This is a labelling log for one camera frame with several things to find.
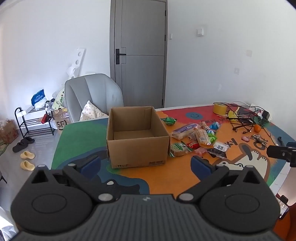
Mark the black wire stand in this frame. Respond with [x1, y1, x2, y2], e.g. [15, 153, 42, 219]
[225, 103, 263, 132]

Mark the bunch of keys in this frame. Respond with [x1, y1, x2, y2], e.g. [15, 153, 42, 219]
[251, 134, 269, 147]

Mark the dark green candy packet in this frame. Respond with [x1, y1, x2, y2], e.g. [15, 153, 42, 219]
[161, 116, 177, 126]

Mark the colourful printed mat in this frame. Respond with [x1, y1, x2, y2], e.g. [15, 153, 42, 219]
[51, 104, 295, 196]

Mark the green floor rug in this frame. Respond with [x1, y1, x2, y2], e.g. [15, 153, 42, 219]
[0, 140, 10, 158]

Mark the smartphone on stand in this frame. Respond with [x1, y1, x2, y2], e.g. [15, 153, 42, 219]
[276, 195, 290, 219]

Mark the brown paper bag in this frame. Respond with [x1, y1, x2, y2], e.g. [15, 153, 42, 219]
[53, 109, 71, 131]

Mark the black flat case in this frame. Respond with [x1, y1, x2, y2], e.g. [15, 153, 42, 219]
[236, 107, 255, 116]

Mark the orange cracker packet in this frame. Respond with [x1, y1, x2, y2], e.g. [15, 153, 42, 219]
[194, 127, 213, 149]

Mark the black snack packet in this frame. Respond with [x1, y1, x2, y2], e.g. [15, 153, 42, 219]
[206, 142, 228, 159]

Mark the green patterned bag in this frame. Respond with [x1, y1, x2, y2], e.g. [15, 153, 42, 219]
[52, 88, 66, 109]

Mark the yellow tape roll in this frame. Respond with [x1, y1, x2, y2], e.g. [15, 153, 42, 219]
[213, 102, 229, 115]

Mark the black door handle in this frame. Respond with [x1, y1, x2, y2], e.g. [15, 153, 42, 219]
[115, 48, 127, 65]

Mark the white foam board with holes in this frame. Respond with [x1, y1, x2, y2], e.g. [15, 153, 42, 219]
[65, 47, 86, 79]

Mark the blue plastic bag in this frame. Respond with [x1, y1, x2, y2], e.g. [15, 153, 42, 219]
[31, 89, 47, 106]

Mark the clear plastic bag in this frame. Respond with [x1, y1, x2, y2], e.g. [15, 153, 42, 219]
[33, 98, 50, 109]

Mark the brown printed cardboard box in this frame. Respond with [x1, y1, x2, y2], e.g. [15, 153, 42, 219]
[0, 119, 18, 144]

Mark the white power strip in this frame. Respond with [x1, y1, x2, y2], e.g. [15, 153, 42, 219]
[251, 104, 273, 122]

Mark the grey door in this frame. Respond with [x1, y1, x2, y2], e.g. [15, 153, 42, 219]
[110, 0, 167, 109]

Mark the grey armchair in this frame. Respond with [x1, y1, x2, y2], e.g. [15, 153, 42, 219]
[64, 73, 124, 123]

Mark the white dotted pillow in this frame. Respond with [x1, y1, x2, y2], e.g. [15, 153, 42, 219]
[79, 100, 109, 121]

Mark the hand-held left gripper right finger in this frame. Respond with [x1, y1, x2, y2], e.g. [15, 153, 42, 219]
[177, 156, 266, 204]

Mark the yellow slipper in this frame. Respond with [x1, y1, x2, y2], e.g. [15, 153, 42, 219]
[20, 161, 35, 171]
[20, 151, 36, 160]

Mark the purple bread packet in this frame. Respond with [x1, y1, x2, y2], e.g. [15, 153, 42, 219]
[171, 123, 199, 140]

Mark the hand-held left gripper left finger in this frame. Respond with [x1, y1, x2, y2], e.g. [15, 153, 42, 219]
[24, 156, 121, 204]

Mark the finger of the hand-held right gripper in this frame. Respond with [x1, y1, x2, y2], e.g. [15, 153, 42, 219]
[266, 145, 289, 160]

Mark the white plastic bag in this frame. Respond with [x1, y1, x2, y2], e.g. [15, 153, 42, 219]
[0, 205, 18, 241]

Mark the black shoe rack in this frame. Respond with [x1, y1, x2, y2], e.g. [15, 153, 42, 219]
[14, 105, 56, 139]

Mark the black cable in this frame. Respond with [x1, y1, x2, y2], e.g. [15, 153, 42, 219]
[214, 101, 279, 144]

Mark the green bread packet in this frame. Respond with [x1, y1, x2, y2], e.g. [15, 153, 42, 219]
[169, 141, 193, 158]

